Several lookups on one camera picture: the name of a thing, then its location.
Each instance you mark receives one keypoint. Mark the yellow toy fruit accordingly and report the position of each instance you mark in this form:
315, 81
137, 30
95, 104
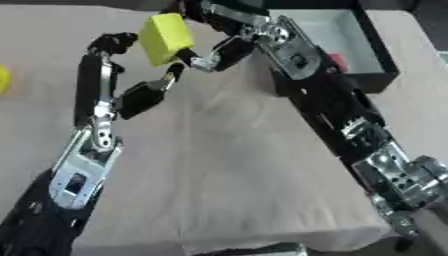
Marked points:
3, 79

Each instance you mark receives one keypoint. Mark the red object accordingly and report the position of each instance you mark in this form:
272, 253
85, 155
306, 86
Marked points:
338, 62

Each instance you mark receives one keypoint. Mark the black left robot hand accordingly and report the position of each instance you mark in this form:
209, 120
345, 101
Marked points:
87, 86

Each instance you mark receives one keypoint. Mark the yellow-green rectangular block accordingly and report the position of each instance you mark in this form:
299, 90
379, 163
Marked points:
166, 38

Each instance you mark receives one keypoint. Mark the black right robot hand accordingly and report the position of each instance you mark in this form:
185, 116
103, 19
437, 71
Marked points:
233, 50

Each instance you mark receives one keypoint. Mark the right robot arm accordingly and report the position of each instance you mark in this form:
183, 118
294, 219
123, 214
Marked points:
344, 110

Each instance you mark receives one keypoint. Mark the black box with white inside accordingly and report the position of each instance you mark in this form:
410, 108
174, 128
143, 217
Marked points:
350, 43

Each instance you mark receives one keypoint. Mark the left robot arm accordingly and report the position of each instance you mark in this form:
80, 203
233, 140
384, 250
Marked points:
64, 186

